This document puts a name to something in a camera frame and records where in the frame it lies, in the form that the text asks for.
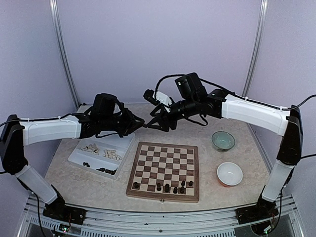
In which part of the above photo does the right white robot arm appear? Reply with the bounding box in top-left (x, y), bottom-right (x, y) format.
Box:
top-left (144, 73), bottom-right (303, 219)

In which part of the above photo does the pile of dark chess pieces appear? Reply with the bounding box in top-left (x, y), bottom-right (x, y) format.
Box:
top-left (82, 162), bottom-right (117, 175)

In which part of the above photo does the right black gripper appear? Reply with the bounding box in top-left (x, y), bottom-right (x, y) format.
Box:
top-left (147, 95), bottom-right (199, 131)

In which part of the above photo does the wooden chess board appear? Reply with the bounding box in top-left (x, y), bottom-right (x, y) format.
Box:
top-left (126, 142), bottom-right (199, 203)

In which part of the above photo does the white orange ceramic bowl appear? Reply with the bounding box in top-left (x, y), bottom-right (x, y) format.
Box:
top-left (217, 162), bottom-right (243, 187)

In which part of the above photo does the left aluminium frame post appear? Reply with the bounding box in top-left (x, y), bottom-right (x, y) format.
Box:
top-left (49, 0), bottom-right (80, 109)

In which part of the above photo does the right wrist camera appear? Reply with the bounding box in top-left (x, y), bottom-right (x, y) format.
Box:
top-left (143, 89), bottom-right (173, 107)

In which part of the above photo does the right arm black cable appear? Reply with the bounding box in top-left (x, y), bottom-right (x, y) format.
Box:
top-left (154, 73), bottom-right (316, 126)

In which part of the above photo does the white divided plastic tray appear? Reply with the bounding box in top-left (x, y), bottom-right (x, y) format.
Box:
top-left (68, 133), bottom-right (135, 180)

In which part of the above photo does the front aluminium rail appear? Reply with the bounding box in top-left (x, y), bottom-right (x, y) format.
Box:
top-left (17, 201), bottom-right (304, 237)

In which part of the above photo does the dark chess queen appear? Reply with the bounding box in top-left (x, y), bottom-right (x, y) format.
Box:
top-left (179, 186), bottom-right (185, 194)

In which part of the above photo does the right aluminium frame post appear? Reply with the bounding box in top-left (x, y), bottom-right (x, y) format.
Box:
top-left (242, 0), bottom-right (268, 96)

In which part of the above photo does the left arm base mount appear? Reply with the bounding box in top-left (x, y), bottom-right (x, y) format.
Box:
top-left (43, 206), bottom-right (86, 225)

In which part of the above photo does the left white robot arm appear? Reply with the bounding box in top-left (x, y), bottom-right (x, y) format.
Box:
top-left (0, 93), bottom-right (145, 220)

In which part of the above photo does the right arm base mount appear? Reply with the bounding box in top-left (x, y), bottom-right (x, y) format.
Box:
top-left (236, 204), bottom-right (279, 225)

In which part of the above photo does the clear glass bowl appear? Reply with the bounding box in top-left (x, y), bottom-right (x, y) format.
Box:
top-left (211, 131), bottom-right (236, 152)

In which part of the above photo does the aluminium frame post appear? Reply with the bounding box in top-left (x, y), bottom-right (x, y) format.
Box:
top-left (242, 0), bottom-right (268, 96)
top-left (49, 0), bottom-right (80, 109)

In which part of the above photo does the pile of white chess pieces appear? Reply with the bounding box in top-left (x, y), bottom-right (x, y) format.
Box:
top-left (79, 143), bottom-right (123, 161)

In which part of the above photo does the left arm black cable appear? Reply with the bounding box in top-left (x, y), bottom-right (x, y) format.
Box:
top-left (0, 101), bottom-right (125, 139)

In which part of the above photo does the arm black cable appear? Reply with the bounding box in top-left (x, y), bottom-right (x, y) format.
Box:
top-left (154, 73), bottom-right (316, 126)
top-left (0, 101), bottom-right (125, 139)

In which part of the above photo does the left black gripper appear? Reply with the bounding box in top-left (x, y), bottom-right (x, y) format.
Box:
top-left (100, 107), bottom-right (144, 137)

